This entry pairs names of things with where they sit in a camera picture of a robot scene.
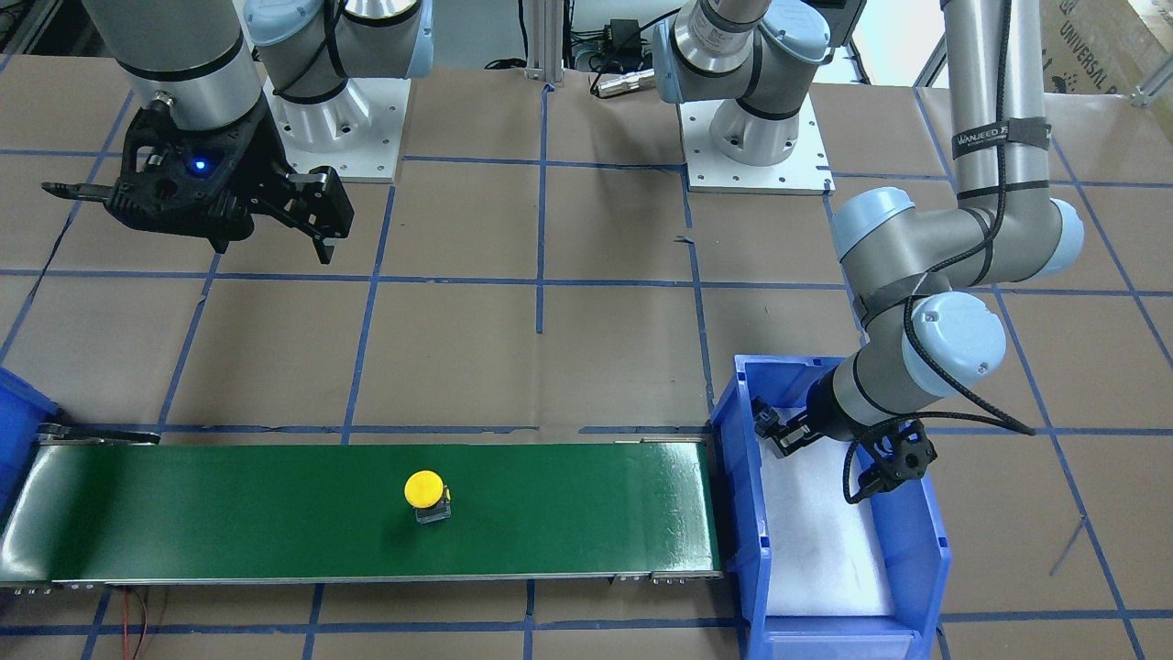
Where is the blue bin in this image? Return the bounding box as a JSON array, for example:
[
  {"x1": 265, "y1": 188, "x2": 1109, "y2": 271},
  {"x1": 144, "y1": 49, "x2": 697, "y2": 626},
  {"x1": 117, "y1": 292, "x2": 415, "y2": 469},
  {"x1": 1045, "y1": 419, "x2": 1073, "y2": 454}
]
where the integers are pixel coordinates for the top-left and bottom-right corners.
[
  {"x1": 1, "y1": 368, "x2": 59, "y2": 529},
  {"x1": 711, "y1": 355, "x2": 951, "y2": 659}
]

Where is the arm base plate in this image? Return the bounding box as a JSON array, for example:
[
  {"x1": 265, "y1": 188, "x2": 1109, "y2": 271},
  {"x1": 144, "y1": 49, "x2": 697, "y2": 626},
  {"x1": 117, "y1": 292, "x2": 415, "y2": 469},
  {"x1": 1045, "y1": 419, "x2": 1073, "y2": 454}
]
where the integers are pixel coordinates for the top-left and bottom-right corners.
[
  {"x1": 263, "y1": 79, "x2": 413, "y2": 184},
  {"x1": 678, "y1": 97, "x2": 838, "y2": 195}
]

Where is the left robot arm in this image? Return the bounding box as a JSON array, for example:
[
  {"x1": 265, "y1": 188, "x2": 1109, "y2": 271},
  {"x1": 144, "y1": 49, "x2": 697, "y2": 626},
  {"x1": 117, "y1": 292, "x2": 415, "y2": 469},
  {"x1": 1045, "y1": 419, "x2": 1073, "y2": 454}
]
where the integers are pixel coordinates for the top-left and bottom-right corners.
[{"x1": 651, "y1": 1, "x2": 1084, "y2": 454}]

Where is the green conveyor belt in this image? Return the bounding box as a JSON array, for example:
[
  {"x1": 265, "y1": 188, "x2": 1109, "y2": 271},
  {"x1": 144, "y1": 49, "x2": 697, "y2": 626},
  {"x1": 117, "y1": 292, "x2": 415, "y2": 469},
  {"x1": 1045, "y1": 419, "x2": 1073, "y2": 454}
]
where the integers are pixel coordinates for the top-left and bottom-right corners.
[{"x1": 4, "y1": 440, "x2": 721, "y2": 586}]

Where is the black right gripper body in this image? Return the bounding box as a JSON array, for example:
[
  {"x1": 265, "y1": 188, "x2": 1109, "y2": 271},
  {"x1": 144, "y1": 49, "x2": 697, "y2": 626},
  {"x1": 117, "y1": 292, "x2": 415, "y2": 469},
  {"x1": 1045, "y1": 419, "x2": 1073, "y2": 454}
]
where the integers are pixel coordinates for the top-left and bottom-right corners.
[{"x1": 102, "y1": 91, "x2": 292, "y2": 252}]

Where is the yellow push button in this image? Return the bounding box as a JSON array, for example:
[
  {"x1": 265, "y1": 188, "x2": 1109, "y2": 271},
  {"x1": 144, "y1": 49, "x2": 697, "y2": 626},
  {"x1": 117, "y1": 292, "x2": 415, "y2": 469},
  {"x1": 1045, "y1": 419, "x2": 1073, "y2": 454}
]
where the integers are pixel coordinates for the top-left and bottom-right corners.
[{"x1": 404, "y1": 469, "x2": 452, "y2": 523}]

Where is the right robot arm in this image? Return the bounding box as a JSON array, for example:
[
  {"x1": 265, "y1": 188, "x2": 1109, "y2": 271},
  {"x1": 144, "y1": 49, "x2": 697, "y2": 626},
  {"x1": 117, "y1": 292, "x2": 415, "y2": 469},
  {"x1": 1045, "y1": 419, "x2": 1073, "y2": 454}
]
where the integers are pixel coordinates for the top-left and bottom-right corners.
[{"x1": 42, "y1": 1, "x2": 434, "y2": 264}]

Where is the black power adapter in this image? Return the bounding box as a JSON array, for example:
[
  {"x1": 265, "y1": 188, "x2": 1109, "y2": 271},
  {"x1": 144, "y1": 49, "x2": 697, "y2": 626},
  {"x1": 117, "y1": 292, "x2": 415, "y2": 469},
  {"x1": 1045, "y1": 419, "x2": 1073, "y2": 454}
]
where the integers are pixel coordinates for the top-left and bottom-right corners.
[{"x1": 603, "y1": 18, "x2": 642, "y2": 57}]

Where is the aluminium frame post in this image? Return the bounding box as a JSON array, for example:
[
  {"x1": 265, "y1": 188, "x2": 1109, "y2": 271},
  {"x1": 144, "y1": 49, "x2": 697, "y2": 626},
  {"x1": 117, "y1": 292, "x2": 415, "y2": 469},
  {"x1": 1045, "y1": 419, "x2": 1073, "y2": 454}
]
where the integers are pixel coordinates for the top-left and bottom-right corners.
[{"x1": 522, "y1": 1, "x2": 569, "y2": 88}]

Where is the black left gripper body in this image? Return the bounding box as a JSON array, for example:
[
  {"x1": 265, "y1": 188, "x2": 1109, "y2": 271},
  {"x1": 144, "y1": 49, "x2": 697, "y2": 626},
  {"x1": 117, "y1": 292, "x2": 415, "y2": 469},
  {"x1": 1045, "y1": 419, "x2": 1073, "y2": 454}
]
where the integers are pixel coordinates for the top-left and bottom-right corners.
[{"x1": 788, "y1": 390, "x2": 838, "y2": 450}]

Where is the white foam pad bin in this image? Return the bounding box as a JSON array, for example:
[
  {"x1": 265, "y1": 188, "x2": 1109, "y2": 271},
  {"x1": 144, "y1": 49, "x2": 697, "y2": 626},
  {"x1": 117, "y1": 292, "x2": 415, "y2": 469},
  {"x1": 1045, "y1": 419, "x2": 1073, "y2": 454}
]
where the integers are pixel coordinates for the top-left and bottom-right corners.
[{"x1": 759, "y1": 437, "x2": 895, "y2": 617}]

